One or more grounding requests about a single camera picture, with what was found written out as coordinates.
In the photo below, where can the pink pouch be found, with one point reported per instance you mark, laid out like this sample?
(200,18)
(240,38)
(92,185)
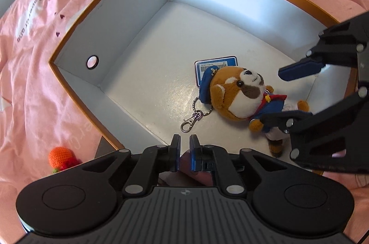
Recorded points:
(184,177)

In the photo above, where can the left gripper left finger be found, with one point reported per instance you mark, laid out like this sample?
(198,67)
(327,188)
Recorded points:
(148,165)

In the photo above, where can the brown dog plush keychain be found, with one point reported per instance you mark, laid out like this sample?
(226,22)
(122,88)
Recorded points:
(241,94)

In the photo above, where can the orange cardboard box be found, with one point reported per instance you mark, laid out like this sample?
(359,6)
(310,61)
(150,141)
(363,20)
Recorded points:
(129,64)

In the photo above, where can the pink patterned duvet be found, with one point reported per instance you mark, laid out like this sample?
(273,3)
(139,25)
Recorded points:
(36,113)

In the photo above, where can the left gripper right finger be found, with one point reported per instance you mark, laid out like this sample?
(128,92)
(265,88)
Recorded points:
(215,160)

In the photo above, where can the person right hand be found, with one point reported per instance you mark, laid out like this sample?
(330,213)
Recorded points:
(339,154)

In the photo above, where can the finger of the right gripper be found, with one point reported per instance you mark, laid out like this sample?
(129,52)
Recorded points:
(304,67)
(284,120)

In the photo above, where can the crochet orange strawberry toy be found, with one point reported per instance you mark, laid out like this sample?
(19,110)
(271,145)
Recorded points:
(61,158)

